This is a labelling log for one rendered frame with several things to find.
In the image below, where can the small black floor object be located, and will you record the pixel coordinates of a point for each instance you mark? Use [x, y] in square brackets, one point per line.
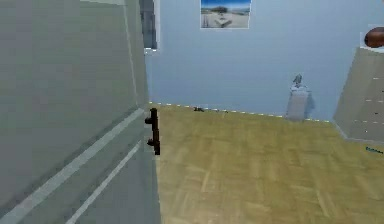
[199, 109]

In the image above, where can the framed beach picture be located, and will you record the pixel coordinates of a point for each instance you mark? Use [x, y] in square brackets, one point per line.
[225, 13]

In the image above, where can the grey room door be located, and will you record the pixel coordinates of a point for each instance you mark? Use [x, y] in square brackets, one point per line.
[66, 110]

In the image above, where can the grey chest of drawers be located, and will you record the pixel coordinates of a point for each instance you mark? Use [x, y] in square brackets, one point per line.
[363, 100]

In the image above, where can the small teal floor object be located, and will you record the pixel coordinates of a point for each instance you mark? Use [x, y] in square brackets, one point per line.
[374, 150]

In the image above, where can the brown ball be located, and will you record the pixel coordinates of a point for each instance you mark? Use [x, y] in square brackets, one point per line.
[375, 37]

